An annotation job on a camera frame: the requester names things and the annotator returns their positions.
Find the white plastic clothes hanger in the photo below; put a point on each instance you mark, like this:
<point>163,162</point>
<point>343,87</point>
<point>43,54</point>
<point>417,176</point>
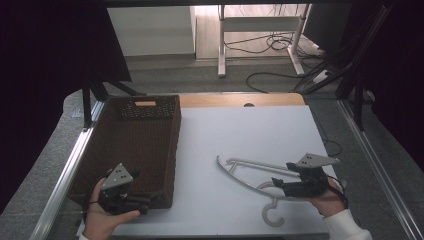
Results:
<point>253,188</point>

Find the black metal stand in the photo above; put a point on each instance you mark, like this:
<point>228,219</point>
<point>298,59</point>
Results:
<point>358,100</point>
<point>87,106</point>

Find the white power strip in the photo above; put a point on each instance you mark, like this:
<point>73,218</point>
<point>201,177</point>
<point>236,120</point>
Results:
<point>321,76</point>

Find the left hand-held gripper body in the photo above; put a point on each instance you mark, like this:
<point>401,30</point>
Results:
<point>116,178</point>

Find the white cabinet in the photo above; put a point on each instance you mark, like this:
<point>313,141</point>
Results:
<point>153,31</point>

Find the white desk frame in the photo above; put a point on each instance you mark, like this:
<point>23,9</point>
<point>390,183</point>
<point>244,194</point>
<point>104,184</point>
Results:
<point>221,43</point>

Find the person's left hand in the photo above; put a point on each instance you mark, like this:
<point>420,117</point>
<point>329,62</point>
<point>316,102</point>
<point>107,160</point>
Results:
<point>100,221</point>

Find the brown woven basket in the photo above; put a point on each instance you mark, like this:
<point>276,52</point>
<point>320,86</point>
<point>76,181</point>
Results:
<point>133,146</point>

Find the aluminium frame rail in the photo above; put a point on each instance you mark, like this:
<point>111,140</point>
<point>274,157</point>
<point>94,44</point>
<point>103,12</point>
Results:
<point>376,170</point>
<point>63,180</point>

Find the person's right hand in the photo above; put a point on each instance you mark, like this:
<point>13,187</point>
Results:
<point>328,203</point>

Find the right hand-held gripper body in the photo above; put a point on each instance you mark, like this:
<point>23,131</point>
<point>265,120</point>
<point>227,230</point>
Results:
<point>311,186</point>

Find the dark curtain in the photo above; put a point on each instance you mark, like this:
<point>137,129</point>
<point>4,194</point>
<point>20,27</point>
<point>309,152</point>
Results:
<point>43,83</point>
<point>400,83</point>

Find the white table mat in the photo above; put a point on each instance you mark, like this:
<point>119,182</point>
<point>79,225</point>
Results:
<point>233,140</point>

